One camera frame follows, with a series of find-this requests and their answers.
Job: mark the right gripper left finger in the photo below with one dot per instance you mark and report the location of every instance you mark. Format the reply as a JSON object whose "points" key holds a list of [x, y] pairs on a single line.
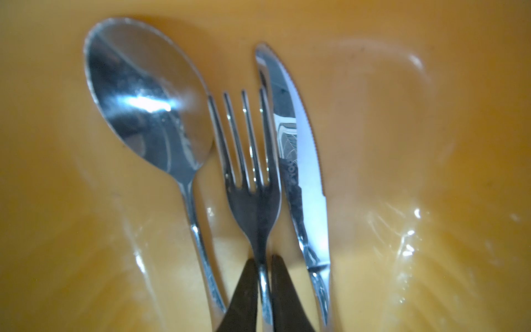
{"points": [[242, 311]]}

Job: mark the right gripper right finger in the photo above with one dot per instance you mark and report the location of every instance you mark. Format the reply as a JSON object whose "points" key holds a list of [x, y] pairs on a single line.
{"points": [[288, 312]]}

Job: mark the silver fork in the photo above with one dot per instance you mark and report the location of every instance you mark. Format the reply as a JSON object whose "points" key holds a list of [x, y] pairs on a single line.
{"points": [[256, 203]]}

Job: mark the silver knife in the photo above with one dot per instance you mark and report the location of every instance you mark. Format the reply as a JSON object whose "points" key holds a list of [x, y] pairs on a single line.
{"points": [[301, 175]]}

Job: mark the silver spoon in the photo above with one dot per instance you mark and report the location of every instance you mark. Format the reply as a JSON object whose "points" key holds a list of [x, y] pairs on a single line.
{"points": [[154, 99]]}

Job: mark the yellow plastic tray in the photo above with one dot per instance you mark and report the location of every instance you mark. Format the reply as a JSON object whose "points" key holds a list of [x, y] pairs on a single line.
{"points": [[421, 115]]}

